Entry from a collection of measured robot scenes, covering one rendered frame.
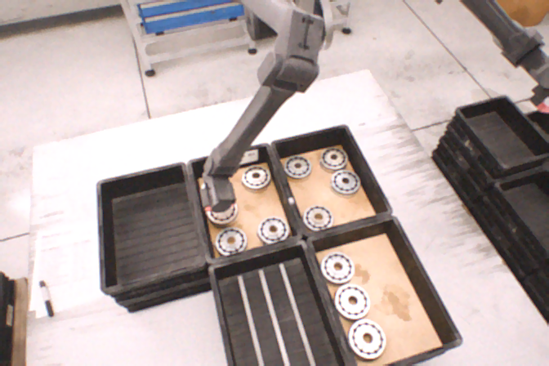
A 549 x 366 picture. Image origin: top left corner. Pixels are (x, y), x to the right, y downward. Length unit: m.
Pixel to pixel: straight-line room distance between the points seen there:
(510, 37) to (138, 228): 1.20
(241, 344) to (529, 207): 1.56
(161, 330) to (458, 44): 3.11
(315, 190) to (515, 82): 2.37
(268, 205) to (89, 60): 2.49
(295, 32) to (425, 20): 3.10
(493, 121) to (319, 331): 1.55
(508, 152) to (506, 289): 0.87
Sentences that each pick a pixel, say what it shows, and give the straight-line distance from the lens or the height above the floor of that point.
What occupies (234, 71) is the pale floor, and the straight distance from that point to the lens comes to 3.10.
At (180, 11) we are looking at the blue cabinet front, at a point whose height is 0.44.
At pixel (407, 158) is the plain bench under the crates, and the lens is 1.68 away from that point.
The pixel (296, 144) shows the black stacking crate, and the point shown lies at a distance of 1.39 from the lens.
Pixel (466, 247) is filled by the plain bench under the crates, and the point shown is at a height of 0.70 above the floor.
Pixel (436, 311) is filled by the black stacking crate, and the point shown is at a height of 0.90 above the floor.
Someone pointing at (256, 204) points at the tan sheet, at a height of 0.83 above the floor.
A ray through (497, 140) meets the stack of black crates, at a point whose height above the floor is 0.49.
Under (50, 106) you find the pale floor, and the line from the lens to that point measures 3.25.
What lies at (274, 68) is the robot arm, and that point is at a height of 1.49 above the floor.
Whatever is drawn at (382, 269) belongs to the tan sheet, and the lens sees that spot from 1.25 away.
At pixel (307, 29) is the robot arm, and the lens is 0.78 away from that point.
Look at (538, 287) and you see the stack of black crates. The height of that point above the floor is 0.29.
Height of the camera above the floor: 1.96
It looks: 57 degrees down
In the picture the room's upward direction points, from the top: 1 degrees counter-clockwise
